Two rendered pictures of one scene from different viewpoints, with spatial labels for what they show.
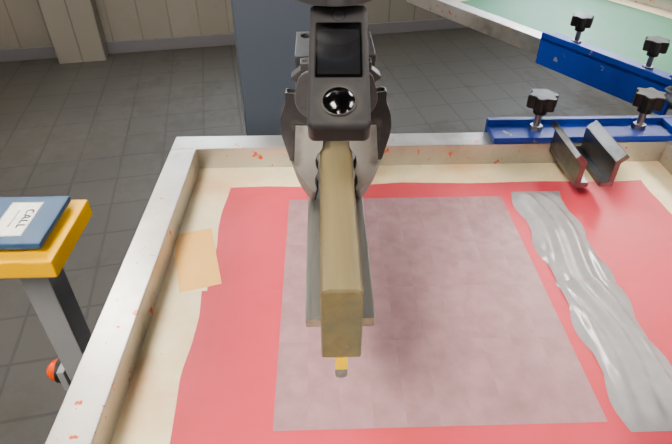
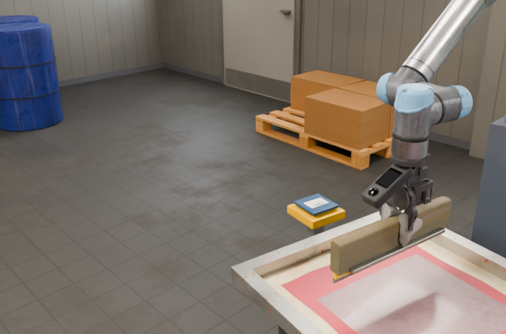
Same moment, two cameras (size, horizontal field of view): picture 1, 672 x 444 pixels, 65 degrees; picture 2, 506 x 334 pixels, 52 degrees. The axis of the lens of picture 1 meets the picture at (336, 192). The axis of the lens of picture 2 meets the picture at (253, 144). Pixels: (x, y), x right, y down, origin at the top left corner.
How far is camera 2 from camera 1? 87 cm
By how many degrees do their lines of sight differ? 53
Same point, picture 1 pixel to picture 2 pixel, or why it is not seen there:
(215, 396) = (312, 282)
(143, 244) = (338, 229)
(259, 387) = (326, 289)
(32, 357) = not seen: hidden behind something
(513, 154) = not seen: outside the picture
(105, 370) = (291, 250)
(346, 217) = (364, 232)
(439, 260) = (443, 310)
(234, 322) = not seen: hidden behind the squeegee
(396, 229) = (444, 290)
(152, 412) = (294, 272)
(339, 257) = (346, 238)
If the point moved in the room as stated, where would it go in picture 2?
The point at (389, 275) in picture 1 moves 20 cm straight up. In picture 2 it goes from (414, 299) to (424, 222)
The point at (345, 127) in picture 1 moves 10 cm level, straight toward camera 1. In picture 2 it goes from (369, 200) to (331, 211)
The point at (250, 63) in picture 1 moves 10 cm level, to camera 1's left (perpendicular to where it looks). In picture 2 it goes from (486, 191) to (460, 180)
